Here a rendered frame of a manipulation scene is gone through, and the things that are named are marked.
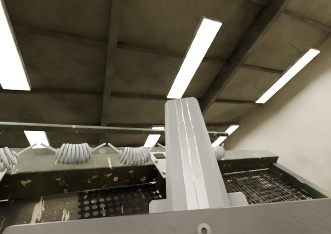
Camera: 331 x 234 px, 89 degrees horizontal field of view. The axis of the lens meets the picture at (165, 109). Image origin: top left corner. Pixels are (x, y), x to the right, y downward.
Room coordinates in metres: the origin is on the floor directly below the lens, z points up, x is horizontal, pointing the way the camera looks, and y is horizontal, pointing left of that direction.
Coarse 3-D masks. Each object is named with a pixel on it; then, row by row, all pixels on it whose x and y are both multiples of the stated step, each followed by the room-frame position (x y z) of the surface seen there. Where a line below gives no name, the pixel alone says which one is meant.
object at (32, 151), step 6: (12, 150) 0.74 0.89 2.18; (18, 150) 0.76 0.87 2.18; (30, 150) 0.79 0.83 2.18; (36, 150) 0.81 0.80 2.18; (42, 150) 0.83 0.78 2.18; (48, 150) 0.84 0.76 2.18; (96, 150) 1.01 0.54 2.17; (102, 150) 1.03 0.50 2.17; (108, 150) 1.05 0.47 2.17; (114, 150) 1.08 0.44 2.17; (156, 150) 1.28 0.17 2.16; (162, 150) 1.31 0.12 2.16
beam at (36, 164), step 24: (24, 168) 0.47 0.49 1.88; (48, 168) 0.50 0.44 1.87; (72, 168) 0.54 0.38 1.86; (96, 168) 0.59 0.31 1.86; (120, 168) 0.65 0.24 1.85; (144, 168) 0.72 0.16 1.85; (240, 168) 1.14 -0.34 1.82; (264, 168) 1.31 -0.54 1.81; (0, 192) 0.47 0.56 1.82; (24, 192) 0.51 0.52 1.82; (48, 192) 0.56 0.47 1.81
